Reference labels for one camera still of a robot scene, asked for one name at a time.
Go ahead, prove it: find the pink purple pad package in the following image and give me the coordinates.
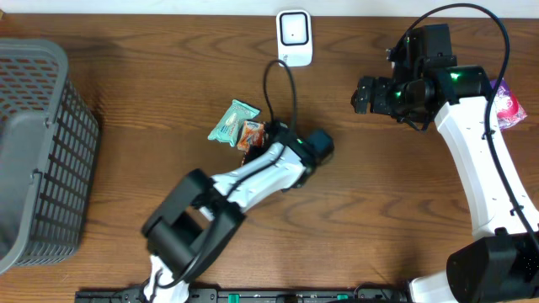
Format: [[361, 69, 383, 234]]
[[494, 79, 527, 130]]

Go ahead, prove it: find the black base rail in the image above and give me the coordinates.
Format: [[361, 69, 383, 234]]
[[74, 286, 412, 303]]

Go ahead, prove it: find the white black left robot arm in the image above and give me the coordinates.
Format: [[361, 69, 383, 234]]
[[141, 123, 334, 302]]

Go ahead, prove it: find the teal flushable wipes pack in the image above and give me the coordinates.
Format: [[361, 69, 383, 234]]
[[207, 99, 260, 147]]

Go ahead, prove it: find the white barcode scanner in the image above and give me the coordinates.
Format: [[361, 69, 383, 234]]
[[275, 9, 313, 67]]

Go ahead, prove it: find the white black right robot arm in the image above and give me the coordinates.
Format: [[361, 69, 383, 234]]
[[351, 24, 538, 302]]

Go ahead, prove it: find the grey plastic basket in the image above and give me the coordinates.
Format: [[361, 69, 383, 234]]
[[1, 38, 101, 272]]

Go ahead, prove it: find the orange toilet tissue pack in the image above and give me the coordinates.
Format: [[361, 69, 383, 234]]
[[237, 120, 265, 152]]

